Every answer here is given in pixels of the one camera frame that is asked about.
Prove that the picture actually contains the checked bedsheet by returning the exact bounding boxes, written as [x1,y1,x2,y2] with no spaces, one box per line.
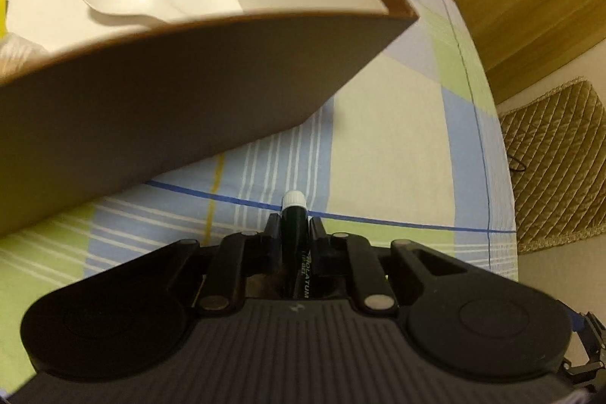
[0,0,522,390]

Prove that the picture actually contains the cotton swab packet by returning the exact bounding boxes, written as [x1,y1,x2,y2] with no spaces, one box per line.
[0,34,50,76]

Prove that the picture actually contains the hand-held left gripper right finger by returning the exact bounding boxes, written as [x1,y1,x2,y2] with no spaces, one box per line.
[305,215,475,315]

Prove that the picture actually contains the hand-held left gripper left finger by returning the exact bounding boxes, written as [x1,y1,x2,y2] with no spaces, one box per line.
[156,213,285,315]

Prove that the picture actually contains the brown cardboard box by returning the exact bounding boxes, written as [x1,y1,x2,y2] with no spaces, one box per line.
[0,0,420,239]

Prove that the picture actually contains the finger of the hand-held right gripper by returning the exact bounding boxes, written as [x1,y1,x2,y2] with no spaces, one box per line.
[556,308,606,392]

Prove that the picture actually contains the dark lip balm stick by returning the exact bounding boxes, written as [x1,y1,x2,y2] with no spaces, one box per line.
[279,190,311,301]

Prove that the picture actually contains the quilted beige chair cushion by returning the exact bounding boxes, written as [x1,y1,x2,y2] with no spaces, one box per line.
[499,77,606,256]

